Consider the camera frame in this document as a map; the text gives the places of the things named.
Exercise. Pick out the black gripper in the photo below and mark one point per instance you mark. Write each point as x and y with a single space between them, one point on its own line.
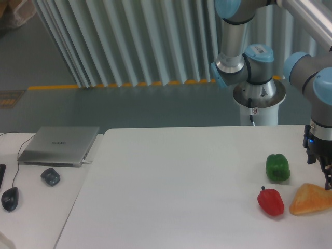
318 149

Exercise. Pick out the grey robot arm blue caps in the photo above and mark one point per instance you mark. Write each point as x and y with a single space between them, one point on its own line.
250 70

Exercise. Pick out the yellow orange bell pepper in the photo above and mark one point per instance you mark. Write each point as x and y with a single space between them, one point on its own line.
310 198

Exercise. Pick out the green bell pepper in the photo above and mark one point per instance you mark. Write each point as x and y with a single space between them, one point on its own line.
277 168

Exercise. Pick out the red bell pepper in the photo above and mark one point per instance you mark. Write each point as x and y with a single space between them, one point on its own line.
270 201

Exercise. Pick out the white corrugated partition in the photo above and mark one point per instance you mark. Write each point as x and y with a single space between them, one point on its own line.
139 42

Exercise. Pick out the silver closed laptop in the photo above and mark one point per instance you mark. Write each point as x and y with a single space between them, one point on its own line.
63 146

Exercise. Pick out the dark earbuds case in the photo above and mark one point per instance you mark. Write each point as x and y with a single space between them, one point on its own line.
50 176

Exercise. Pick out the black computer mouse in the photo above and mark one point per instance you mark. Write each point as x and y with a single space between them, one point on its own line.
9 199

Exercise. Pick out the black keyboard edge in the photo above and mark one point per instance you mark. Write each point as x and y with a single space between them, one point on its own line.
2 173

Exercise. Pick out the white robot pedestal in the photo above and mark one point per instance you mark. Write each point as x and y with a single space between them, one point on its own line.
259 104

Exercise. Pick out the aluminium frame beam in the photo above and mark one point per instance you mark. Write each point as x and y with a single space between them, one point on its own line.
314 17

